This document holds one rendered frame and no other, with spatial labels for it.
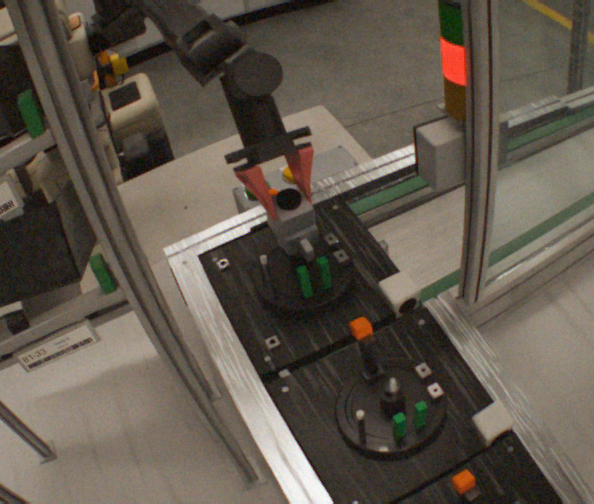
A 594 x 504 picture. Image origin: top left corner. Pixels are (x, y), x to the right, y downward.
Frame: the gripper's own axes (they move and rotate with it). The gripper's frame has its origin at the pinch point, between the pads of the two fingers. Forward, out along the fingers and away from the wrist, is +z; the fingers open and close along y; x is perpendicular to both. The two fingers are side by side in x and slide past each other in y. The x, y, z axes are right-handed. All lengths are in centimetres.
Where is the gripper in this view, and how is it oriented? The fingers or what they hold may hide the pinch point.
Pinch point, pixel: (289, 207)
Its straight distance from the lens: 79.1
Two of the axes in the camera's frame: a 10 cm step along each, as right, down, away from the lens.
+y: 9.0, -3.8, 2.3
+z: 3.4, 9.2, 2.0
